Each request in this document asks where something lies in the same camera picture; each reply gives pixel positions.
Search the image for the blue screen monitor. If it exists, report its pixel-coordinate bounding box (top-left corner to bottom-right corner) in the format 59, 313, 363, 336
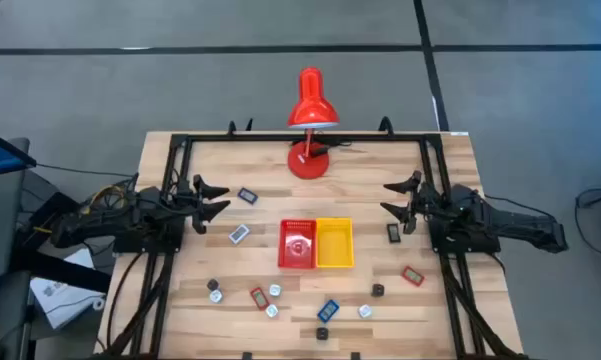
0, 125, 37, 180

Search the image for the black lamp power cable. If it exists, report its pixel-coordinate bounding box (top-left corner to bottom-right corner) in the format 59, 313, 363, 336
310, 141, 354, 157

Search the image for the red small digital display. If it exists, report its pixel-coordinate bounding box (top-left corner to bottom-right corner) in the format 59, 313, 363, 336
249, 286, 271, 311
401, 265, 426, 288

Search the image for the white printed box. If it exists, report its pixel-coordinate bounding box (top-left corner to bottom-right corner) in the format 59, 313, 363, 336
29, 248, 107, 331

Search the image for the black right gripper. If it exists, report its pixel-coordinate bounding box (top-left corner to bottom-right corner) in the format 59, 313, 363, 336
379, 171, 446, 235

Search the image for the blue small digital display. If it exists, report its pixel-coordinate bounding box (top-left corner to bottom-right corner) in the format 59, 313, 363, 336
316, 299, 341, 324

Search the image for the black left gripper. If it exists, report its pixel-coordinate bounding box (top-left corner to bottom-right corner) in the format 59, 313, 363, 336
169, 174, 232, 235

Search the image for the black metal table frame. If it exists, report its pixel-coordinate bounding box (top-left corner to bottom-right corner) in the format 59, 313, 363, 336
94, 132, 531, 360

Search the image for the grey side cabinet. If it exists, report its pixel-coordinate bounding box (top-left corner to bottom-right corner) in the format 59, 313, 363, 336
0, 137, 31, 281

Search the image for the yellow plastic basket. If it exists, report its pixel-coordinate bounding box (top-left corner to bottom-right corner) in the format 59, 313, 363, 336
315, 217, 356, 269

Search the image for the black monitor stand base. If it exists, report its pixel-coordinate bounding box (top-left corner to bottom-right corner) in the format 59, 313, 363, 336
9, 191, 114, 295

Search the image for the white small digital display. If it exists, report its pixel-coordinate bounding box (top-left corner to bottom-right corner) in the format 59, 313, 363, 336
228, 223, 251, 246

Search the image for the red plastic basket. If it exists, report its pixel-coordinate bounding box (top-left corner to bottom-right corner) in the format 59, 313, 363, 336
277, 218, 318, 270

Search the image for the yellow cable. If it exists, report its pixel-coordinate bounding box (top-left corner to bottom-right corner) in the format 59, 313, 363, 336
79, 184, 131, 214

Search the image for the red desk lamp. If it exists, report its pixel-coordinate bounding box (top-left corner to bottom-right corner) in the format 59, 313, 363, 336
286, 67, 341, 180

